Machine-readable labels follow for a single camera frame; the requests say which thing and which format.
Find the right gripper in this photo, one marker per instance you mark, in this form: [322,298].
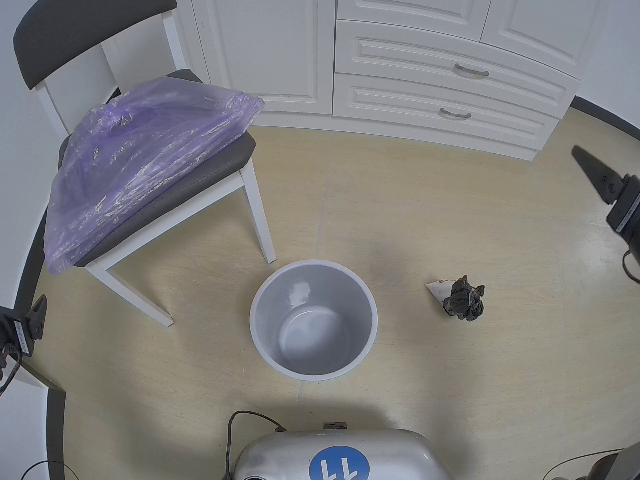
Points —
[630,213]

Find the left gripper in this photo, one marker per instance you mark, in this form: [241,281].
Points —
[15,330]

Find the black plastic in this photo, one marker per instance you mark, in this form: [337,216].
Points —
[465,300]

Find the purple plastic bag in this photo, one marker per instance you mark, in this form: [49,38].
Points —
[140,158]

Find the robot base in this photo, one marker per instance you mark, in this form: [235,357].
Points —
[280,458]

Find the white trash bin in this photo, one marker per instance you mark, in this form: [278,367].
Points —
[312,348]

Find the white chair grey seat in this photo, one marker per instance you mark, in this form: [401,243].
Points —
[60,18]

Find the white wardrobe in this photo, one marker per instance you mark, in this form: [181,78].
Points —
[275,43]

